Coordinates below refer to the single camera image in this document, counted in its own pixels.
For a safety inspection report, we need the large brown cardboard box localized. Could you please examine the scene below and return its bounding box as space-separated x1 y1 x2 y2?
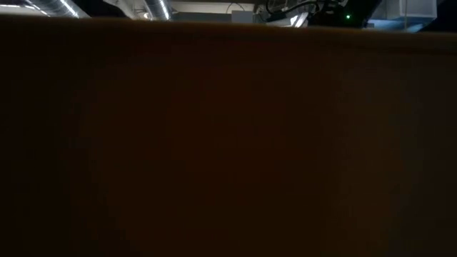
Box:
0 16 457 257

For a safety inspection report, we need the small round silver duct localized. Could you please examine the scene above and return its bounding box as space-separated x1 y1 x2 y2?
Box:
142 0 173 21

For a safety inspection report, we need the large round silver duct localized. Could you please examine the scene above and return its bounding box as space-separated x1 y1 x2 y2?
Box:
21 0 90 19

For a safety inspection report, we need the rectangular metal duct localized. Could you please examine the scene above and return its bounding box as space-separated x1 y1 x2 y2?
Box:
367 0 438 33

